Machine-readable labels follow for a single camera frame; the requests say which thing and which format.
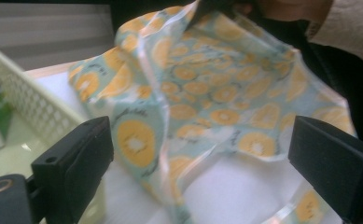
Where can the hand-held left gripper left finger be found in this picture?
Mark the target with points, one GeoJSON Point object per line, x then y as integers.
{"type": "Point", "coordinates": [73, 161]}

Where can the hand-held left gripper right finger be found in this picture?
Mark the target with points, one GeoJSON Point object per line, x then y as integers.
{"type": "Point", "coordinates": [341, 168]}

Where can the pale yellow plastic basket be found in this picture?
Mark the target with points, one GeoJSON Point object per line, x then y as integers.
{"type": "Point", "coordinates": [30, 99]}

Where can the orange print fabric bag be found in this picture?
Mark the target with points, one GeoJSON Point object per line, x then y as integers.
{"type": "Point", "coordinates": [201, 87]}

